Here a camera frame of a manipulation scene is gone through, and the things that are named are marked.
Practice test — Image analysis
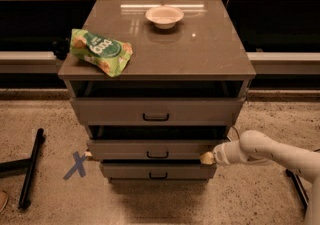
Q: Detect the black cable on floor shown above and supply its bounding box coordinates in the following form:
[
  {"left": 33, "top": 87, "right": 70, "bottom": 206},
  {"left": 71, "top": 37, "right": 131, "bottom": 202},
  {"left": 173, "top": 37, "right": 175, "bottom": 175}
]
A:
[{"left": 226, "top": 125, "right": 242, "bottom": 143}]

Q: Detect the black stand leg right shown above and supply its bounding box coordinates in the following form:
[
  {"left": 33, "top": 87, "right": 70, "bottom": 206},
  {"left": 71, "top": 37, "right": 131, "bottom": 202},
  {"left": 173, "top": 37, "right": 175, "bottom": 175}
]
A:
[{"left": 286, "top": 170, "right": 309, "bottom": 210}]

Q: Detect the green snack bag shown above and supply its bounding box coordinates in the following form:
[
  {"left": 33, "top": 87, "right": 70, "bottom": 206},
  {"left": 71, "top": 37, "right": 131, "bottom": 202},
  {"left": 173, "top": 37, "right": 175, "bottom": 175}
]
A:
[{"left": 70, "top": 29, "right": 133, "bottom": 77}]

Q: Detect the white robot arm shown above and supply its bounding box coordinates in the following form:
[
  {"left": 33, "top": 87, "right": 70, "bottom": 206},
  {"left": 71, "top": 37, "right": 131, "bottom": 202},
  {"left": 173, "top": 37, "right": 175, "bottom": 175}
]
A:
[{"left": 200, "top": 130, "right": 320, "bottom": 225}]

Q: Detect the grey top drawer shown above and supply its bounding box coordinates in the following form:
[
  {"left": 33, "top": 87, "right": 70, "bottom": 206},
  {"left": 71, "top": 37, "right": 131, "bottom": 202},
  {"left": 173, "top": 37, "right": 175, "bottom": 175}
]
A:
[{"left": 71, "top": 98, "right": 244, "bottom": 126}]

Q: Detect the grey bottom drawer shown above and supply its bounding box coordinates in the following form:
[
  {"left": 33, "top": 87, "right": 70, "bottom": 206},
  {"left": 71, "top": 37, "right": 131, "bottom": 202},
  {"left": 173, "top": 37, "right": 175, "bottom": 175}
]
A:
[{"left": 100, "top": 160, "right": 216, "bottom": 180}]

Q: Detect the grey drawer cabinet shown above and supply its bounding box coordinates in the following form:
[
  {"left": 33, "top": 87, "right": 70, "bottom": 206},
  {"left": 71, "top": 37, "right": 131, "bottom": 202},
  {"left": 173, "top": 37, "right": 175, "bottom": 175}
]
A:
[{"left": 58, "top": 0, "right": 257, "bottom": 183}]

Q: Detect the white bowl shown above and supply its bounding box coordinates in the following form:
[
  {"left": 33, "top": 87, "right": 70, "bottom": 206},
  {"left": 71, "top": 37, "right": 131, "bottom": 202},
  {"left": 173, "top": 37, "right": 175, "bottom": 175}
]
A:
[{"left": 145, "top": 6, "right": 184, "bottom": 29}]

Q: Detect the black object behind cabinet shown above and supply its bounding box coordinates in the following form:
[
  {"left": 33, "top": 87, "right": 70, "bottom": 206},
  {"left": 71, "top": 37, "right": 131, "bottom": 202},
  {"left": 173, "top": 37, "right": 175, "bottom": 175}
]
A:
[{"left": 52, "top": 38, "right": 70, "bottom": 60}]

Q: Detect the blue tape cross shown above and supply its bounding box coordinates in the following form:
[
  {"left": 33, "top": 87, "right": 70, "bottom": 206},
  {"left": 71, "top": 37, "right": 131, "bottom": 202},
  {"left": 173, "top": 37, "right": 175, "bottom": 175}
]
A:
[{"left": 63, "top": 152, "right": 87, "bottom": 180}]

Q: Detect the grey drawer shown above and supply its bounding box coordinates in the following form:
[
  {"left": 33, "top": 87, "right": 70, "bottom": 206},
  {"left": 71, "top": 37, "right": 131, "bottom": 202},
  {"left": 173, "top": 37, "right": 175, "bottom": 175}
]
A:
[
  {"left": 87, "top": 139, "right": 226, "bottom": 160},
  {"left": 71, "top": 98, "right": 244, "bottom": 126},
  {"left": 100, "top": 160, "right": 216, "bottom": 180}
]

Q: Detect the black stand leg left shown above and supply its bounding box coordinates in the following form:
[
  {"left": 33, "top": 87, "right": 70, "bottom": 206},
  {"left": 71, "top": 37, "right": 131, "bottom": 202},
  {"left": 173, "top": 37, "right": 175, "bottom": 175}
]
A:
[{"left": 0, "top": 128, "right": 46, "bottom": 210}]

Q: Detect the black stand leg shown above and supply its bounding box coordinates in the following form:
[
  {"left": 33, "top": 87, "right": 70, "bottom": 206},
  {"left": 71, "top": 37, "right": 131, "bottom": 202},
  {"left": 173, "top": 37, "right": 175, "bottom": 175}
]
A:
[
  {"left": 286, "top": 170, "right": 309, "bottom": 210},
  {"left": 0, "top": 128, "right": 46, "bottom": 210}
]

